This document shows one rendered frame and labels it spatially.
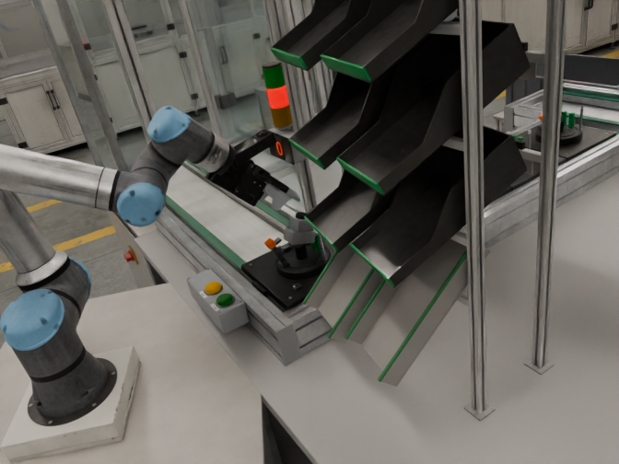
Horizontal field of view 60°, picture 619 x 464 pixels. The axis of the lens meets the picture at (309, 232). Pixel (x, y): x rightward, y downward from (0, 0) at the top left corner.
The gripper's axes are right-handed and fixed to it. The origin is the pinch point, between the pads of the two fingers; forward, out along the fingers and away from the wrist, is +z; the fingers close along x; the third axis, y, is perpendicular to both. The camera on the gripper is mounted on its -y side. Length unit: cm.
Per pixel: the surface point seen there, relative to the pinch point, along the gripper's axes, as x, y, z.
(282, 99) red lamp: -16.5, -18.9, -5.1
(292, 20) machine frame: -78, -56, 16
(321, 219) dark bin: 22.3, 2.1, -6.1
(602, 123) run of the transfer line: 1, -77, 96
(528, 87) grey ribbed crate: -78, -115, 149
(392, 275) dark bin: 47.9, 4.3, -9.5
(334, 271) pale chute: 21.4, 9.7, 4.9
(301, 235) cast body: 2.2, 7.3, 7.8
